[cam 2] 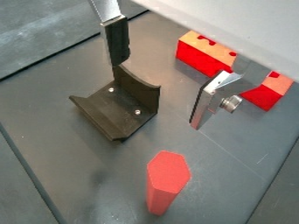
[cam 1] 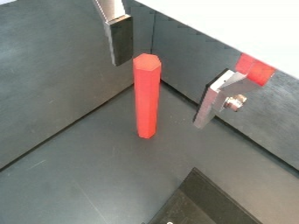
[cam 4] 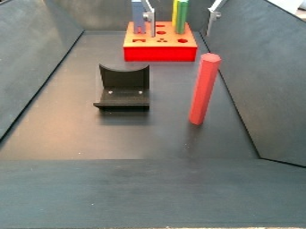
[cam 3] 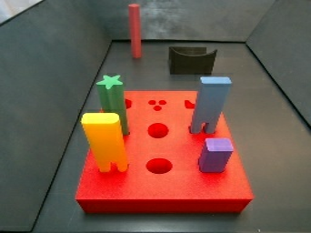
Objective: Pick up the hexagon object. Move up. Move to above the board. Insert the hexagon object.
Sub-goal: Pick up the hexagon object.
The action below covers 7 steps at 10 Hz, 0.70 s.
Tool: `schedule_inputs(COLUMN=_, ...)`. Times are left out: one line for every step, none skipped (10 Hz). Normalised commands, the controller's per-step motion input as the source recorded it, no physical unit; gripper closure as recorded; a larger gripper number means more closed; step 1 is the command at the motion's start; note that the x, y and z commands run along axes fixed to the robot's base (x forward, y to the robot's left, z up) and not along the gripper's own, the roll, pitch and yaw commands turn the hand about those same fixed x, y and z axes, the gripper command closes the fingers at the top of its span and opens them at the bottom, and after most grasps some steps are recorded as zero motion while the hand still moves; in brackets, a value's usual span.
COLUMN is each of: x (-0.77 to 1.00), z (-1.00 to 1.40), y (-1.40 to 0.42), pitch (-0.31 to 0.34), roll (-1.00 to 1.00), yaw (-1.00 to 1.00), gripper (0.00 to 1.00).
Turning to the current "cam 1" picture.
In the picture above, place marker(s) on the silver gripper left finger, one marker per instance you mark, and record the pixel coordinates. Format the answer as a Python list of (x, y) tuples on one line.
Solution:
[(119, 29)]

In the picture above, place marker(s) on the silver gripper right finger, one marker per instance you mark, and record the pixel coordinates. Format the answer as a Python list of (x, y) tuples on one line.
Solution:
[(224, 91)]

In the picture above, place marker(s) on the red hexagon peg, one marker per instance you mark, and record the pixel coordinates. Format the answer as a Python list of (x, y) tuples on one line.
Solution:
[(147, 74)]

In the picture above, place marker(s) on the black curved holder block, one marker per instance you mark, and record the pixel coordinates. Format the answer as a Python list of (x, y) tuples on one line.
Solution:
[(200, 203)]

